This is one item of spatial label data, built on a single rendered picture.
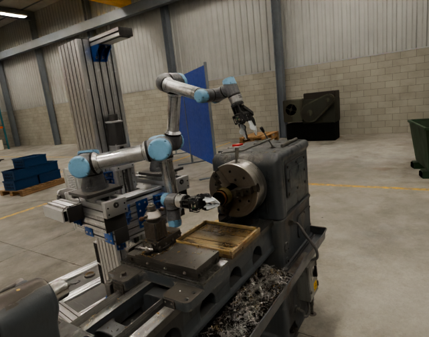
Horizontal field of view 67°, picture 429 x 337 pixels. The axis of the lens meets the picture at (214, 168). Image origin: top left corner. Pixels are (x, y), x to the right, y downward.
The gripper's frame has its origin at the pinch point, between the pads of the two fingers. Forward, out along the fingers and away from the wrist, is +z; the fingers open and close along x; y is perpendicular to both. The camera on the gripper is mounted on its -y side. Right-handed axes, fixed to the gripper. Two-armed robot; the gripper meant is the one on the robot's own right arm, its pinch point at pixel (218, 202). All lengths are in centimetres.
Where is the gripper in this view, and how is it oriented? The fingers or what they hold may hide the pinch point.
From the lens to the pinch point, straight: 165.0
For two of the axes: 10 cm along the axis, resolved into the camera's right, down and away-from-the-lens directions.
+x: -1.1, -9.7, -2.0
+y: -5.5, 2.3, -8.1
